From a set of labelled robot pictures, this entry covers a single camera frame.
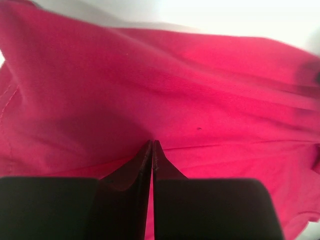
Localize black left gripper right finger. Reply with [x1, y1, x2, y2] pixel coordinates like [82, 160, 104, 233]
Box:
[152, 141, 284, 240]

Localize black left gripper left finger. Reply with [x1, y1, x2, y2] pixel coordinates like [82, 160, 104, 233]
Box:
[0, 141, 153, 240]

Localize pink t shirt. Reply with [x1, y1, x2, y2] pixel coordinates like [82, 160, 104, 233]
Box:
[0, 0, 320, 240]

